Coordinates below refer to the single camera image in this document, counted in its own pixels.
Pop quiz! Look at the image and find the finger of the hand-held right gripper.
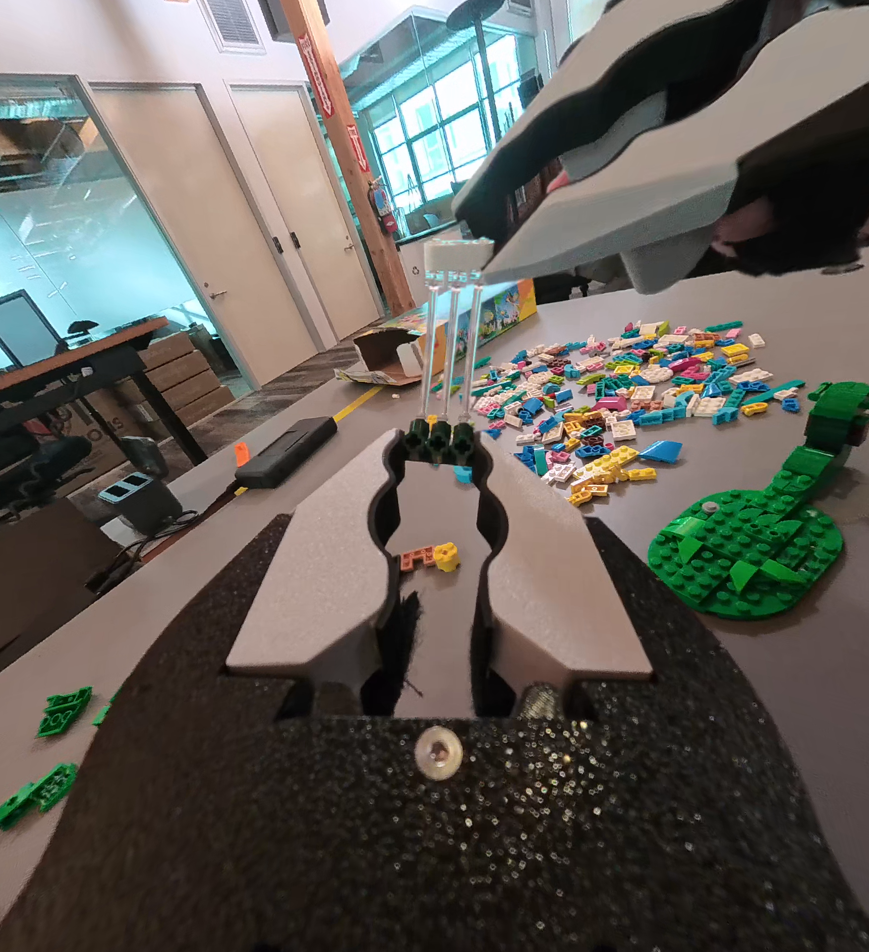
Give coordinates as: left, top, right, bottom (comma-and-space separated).
451, 0, 771, 246
481, 0, 869, 296

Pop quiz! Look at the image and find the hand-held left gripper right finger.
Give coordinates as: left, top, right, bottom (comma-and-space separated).
470, 437, 654, 719

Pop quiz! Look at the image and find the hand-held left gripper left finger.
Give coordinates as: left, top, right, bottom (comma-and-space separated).
226, 429, 407, 719

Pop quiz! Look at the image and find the white three-stud plate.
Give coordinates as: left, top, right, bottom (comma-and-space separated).
423, 238, 496, 284

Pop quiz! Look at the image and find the green brick with clear stems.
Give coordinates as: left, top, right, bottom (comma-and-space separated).
405, 272, 481, 467

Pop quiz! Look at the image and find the clear antenna stem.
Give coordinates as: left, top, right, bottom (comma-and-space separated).
455, 277, 482, 426

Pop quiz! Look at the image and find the grey desk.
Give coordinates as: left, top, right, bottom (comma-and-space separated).
0, 245, 869, 952

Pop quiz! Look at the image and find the wooden office desk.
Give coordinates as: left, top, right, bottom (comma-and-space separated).
0, 316, 209, 493

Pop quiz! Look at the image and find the person's right hand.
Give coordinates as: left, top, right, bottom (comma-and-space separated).
709, 158, 869, 254

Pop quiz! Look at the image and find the black pole stand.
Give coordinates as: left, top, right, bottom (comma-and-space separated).
445, 0, 526, 132

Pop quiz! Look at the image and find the black power adapter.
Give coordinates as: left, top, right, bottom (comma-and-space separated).
235, 416, 339, 490

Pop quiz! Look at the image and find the red fire extinguisher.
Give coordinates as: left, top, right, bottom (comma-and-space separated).
367, 177, 397, 238

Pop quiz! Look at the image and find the yellow tape strip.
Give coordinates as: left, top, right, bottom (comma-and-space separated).
332, 383, 385, 424

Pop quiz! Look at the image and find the green brick lily pad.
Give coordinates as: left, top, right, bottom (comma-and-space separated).
647, 381, 869, 620

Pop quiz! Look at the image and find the black charging dock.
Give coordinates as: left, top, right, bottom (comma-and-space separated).
98, 469, 184, 538

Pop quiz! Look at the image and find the pile of colourful toy bricks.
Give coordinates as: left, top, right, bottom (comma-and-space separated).
471, 318, 807, 509

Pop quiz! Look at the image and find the colourful toy set box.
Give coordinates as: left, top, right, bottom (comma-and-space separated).
334, 279, 538, 389

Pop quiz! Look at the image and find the white door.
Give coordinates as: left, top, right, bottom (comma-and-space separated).
91, 82, 321, 389
225, 80, 385, 352

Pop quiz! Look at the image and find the stack of cardboard boxes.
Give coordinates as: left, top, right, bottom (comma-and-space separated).
137, 331, 236, 428

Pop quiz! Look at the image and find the printed cardboard box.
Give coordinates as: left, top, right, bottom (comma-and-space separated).
54, 385, 162, 478

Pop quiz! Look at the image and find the black office chair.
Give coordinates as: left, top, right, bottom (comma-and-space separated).
0, 430, 95, 538

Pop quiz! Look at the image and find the cluster of green bricks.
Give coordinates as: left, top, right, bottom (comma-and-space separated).
0, 683, 120, 833

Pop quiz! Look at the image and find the grey-screen monitor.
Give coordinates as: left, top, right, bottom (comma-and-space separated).
0, 289, 64, 370

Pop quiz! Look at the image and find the black power cable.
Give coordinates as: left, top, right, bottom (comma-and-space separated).
83, 509, 199, 597

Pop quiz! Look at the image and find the wooden post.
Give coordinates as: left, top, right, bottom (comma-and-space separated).
278, 0, 416, 318

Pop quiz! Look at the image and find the wall vent grille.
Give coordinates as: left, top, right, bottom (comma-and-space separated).
200, 0, 269, 55

